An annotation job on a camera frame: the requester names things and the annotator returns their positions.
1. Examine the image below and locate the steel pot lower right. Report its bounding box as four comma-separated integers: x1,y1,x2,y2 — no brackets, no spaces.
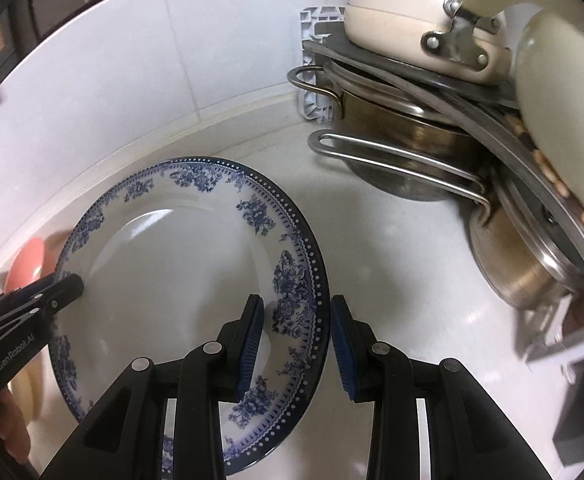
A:
470,177,584,310

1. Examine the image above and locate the steel pan with long handle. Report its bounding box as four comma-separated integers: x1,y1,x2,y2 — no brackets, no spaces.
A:
307,129,491,218

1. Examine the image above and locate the person's left hand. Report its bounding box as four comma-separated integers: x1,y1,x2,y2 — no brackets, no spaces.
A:
0,388,30,465

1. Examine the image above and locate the white metal kitchen rack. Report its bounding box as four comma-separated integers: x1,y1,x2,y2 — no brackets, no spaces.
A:
298,5,584,376

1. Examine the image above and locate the large cream ceramic pot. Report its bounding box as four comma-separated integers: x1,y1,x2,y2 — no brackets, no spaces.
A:
461,0,584,206

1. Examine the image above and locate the cream white bowl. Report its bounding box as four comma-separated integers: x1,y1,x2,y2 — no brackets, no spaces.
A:
9,354,42,426

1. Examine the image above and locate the small cream pot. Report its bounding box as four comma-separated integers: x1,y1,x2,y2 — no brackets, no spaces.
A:
344,0,513,85

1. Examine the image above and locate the steel pot with handle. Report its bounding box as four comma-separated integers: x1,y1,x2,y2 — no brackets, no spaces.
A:
287,60,482,165

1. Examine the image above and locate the pink bowl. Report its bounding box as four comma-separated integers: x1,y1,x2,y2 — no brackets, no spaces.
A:
4,237,46,292

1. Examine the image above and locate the blue floral white plate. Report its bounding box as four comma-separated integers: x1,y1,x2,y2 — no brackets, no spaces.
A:
49,157,330,474

